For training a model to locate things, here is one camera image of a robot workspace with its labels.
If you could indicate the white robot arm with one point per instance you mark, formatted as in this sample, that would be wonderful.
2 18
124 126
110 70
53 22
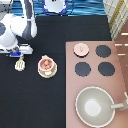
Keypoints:
12 26

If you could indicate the cream round plate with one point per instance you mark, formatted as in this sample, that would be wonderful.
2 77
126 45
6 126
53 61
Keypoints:
47 73

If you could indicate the dark burner back right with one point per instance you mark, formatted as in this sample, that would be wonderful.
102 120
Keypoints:
103 51

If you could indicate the grey sink faucet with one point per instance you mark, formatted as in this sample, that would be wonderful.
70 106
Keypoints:
123 105

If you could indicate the dark burner front right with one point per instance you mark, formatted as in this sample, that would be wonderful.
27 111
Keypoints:
106 68

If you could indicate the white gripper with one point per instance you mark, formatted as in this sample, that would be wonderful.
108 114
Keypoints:
19 51

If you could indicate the pink toy kitchen counter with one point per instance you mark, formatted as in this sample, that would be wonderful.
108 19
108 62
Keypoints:
114 85

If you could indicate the dark burner front left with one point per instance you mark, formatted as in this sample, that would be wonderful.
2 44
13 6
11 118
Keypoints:
82 69

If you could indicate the pink pot lid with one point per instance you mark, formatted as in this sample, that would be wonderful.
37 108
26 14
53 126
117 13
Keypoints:
81 49

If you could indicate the dark burner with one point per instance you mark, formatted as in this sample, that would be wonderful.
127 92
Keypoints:
103 51
82 69
106 68

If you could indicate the black table mat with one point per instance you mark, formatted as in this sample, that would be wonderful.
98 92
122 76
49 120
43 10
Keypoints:
28 100

